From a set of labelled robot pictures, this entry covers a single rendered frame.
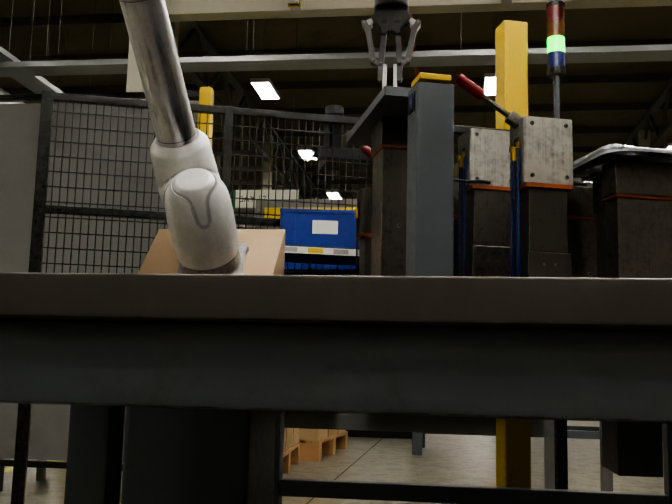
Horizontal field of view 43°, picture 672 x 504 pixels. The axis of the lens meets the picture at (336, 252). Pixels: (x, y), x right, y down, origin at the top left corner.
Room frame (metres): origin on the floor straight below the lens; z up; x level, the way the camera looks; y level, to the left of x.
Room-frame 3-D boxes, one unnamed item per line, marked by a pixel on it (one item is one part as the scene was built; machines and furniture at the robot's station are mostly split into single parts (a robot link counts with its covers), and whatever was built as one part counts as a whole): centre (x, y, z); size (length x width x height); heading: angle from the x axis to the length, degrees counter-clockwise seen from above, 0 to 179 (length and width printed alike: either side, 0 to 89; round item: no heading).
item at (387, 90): (1.78, -0.12, 1.16); 0.37 x 0.14 x 0.02; 11
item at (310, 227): (2.90, 0.04, 1.09); 0.30 x 0.17 x 0.13; 92
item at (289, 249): (2.92, -0.04, 1.01); 0.90 x 0.22 x 0.03; 101
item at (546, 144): (1.46, -0.34, 0.88); 0.12 x 0.07 x 0.36; 101
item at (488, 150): (1.71, -0.29, 0.90); 0.13 x 0.08 x 0.41; 101
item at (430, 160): (1.53, -0.17, 0.92); 0.08 x 0.08 x 0.44; 11
